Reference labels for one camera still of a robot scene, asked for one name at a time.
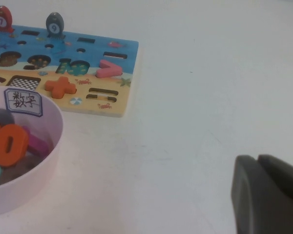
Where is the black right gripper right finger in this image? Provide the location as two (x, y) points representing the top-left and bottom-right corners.
(257, 154), (293, 210)

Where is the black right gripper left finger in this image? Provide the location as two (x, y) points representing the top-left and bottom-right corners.
(231, 155), (293, 234)

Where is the pink greater-than sign piece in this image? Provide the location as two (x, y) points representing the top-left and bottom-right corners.
(95, 59), (124, 79)

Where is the pink plastic bowl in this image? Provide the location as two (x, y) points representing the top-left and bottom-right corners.
(0, 85), (64, 217)

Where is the colourful wooden puzzle board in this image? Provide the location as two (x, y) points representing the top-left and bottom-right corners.
(0, 23), (139, 118)

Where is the magenta wooden number piece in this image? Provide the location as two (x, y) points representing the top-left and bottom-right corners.
(21, 125), (51, 159)

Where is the orange plus sign piece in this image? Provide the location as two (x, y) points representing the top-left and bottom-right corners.
(44, 77), (78, 99)

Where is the grey wooden number piece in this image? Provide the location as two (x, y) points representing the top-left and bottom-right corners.
(0, 108), (17, 126)

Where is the grey fish piece number nine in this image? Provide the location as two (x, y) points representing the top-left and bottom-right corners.
(45, 12), (65, 39)

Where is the red fish piece number seven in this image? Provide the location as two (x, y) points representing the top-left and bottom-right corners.
(0, 6), (15, 34)

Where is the white handwritten paper label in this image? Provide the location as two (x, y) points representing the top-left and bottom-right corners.
(3, 88), (43, 118)

